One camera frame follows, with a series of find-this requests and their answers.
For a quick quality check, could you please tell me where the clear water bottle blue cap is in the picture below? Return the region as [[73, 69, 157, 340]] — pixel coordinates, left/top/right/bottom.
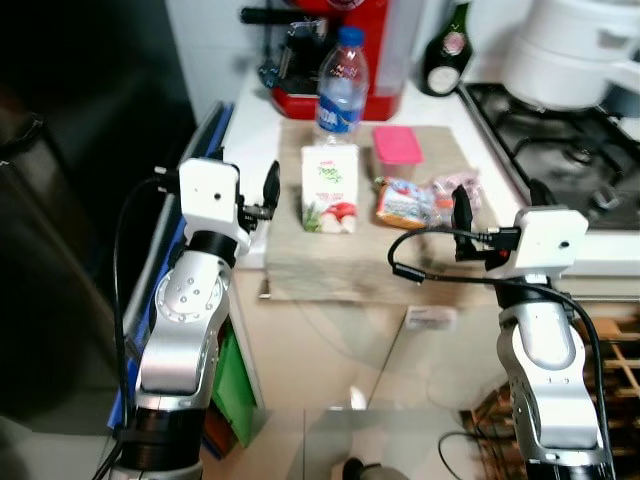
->
[[315, 25, 369, 144]]

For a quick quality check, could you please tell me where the black gas stove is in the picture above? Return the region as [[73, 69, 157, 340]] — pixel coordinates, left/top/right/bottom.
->
[[462, 80, 640, 233]]

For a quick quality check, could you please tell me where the white green juice carton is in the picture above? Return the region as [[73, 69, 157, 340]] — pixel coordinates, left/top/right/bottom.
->
[[300, 143, 359, 234]]

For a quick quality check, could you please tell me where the pink lidded food container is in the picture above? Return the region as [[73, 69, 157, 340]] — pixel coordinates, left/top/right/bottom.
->
[[372, 125, 423, 181]]

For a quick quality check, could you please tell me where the beige counter cloth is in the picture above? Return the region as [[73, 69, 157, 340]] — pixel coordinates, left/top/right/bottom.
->
[[263, 120, 501, 306]]

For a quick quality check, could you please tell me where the white paper tag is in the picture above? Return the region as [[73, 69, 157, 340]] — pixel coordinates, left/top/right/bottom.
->
[[405, 306, 458, 333]]

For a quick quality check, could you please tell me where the white cooking pot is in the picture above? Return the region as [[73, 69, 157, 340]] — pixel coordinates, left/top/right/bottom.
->
[[500, 0, 640, 111]]

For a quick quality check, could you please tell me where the dark flask bottle round label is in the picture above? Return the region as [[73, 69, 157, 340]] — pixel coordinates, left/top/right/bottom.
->
[[420, 0, 474, 98]]

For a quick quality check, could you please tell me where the beige kitchen cabinet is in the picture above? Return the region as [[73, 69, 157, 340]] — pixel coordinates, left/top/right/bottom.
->
[[220, 70, 640, 411]]

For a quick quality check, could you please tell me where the wooden wine rack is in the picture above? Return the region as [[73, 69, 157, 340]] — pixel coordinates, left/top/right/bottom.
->
[[460, 315, 640, 480]]

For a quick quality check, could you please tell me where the red flat board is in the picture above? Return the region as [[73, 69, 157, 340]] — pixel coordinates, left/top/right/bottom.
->
[[200, 400, 236, 459]]

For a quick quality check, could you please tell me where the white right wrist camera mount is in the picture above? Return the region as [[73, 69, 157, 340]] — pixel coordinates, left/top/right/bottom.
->
[[515, 207, 589, 284]]

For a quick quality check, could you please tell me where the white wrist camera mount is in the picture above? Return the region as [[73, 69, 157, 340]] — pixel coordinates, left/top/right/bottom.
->
[[178, 157, 251, 259], [515, 207, 589, 284]]

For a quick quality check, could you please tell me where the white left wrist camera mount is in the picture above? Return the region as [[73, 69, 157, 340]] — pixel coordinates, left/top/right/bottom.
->
[[178, 157, 251, 259]]

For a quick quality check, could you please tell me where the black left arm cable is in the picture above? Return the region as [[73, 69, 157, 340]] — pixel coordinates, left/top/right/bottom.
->
[[95, 175, 186, 480]]

